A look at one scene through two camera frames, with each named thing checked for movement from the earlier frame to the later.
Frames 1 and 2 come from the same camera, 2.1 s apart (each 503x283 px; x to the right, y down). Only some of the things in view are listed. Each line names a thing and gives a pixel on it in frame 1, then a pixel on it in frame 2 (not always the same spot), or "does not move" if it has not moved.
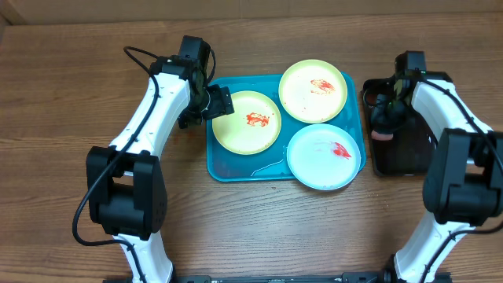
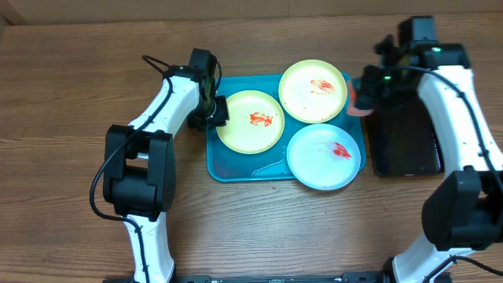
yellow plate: x=313 y=91 does not move
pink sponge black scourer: x=382 y=137 -> x=357 y=102
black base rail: x=355 y=277 does not move
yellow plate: x=254 y=126 does not move
